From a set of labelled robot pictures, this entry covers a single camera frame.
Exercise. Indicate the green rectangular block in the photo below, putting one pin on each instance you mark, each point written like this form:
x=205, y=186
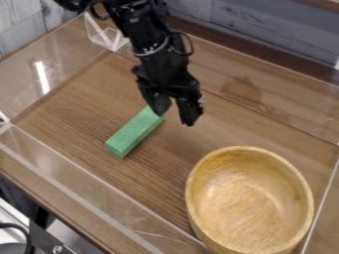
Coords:
x=134, y=132

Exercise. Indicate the brown wooden bowl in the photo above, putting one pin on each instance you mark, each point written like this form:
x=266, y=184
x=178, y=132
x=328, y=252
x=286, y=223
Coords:
x=250, y=202

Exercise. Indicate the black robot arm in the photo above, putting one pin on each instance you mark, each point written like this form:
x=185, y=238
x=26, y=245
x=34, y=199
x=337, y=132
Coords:
x=134, y=16

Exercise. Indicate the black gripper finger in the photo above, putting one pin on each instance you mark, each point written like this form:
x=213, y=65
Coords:
x=191, y=108
x=157, y=99

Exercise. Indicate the clear acrylic corner bracket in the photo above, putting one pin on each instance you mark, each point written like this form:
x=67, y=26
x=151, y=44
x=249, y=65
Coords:
x=107, y=38

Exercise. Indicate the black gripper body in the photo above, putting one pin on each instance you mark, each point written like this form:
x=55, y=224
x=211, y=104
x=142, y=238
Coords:
x=163, y=68

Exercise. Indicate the clear acrylic tray wall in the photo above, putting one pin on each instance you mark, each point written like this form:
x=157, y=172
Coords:
x=69, y=94

